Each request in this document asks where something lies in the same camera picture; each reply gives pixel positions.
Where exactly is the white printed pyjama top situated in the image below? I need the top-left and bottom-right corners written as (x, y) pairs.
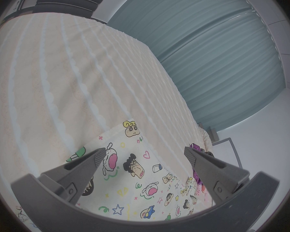
top-left (13, 120), bottom-right (217, 228)

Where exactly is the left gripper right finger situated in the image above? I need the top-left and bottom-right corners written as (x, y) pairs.
top-left (184, 147), bottom-right (250, 206)

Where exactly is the black chest of drawers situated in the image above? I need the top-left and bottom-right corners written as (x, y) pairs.
top-left (17, 0), bottom-right (104, 21)

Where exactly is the grey bedside table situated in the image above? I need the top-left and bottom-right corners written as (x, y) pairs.
top-left (198, 122), bottom-right (219, 142)

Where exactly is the purple garment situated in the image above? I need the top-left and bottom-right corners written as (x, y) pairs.
top-left (189, 143), bottom-right (204, 185)

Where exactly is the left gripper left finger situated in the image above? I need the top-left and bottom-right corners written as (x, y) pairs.
top-left (40, 148), bottom-right (106, 204)

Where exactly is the blue-green curtain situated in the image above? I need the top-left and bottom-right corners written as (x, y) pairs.
top-left (106, 0), bottom-right (290, 130)

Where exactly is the bed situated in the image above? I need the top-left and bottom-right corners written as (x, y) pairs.
top-left (0, 12), bottom-right (242, 227)

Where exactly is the cream pillow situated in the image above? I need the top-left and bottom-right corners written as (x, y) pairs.
top-left (198, 127), bottom-right (213, 152)

